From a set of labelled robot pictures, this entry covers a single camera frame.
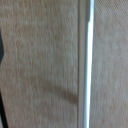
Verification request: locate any brown fabric-textured drawer front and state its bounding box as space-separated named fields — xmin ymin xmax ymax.
xmin=0 ymin=0 xmax=128 ymax=128

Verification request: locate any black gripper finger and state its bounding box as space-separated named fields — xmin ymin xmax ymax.
xmin=0 ymin=32 xmax=5 ymax=64

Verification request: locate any long silver drawer handle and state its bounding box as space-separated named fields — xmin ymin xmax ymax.
xmin=76 ymin=0 xmax=96 ymax=128

